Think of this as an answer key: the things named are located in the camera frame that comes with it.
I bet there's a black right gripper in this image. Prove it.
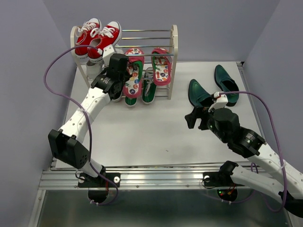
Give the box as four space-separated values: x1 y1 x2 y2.
184 104 228 143

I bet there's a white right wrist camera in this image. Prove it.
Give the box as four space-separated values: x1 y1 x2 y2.
208 92 228 113

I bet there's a purple cable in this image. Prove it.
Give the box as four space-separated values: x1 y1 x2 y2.
44 46 119 207
213 91 287 211

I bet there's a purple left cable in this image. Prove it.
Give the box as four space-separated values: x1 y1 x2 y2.
44 46 119 207

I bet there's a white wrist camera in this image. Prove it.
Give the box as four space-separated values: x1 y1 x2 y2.
208 92 228 113
102 44 116 66

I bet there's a red sneaker right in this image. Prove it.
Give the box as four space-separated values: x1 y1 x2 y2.
87 21 122 62

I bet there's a red sneaker left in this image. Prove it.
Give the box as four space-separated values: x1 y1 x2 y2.
75 18 102 59

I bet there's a black sneaker right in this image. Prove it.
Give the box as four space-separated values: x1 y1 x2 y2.
112 91 123 102

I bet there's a dark green loafer near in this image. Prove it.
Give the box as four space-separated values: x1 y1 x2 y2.
188 79 213 107

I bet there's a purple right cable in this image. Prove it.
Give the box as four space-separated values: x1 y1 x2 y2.
213 91 287 211

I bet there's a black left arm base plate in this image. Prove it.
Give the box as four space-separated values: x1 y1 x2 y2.
78 172 121 188

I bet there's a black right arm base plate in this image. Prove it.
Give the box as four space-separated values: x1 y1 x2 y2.
203 172 234 188

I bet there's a green canvas sneaker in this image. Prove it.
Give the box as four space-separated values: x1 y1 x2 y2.
125 96 137 107
142 67 157 105

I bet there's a white sneaker right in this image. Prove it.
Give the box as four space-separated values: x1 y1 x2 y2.
113 47 125 58

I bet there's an aluminium table edge rail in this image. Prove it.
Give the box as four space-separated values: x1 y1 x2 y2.
37 163 261 191

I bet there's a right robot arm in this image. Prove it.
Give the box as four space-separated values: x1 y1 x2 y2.
185 107 303 218

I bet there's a cream shoe rack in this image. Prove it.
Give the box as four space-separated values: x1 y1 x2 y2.
70 25 178 100

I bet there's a dark green loafer far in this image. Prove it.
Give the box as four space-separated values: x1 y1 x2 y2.
214 65 239 107

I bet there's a white sneaker left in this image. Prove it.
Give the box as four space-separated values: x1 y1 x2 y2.
86 60 104 80

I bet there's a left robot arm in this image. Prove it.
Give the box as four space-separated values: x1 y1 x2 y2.
48 53 130 186

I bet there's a white sneaker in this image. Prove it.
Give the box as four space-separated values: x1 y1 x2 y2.
86 60 104 80
113 47 125 58

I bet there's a red sneaker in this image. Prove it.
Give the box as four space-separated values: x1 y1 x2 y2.
75 18 102 59
87 21 122 62

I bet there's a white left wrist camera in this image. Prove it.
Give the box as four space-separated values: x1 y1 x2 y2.
102 44 116 66

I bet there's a pink slide sandal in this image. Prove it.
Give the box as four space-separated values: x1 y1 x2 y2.
151 47 172 86
123 48 144 98

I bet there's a dark green loafer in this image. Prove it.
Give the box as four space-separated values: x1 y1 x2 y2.
214 65 239 107
188 79 213 107

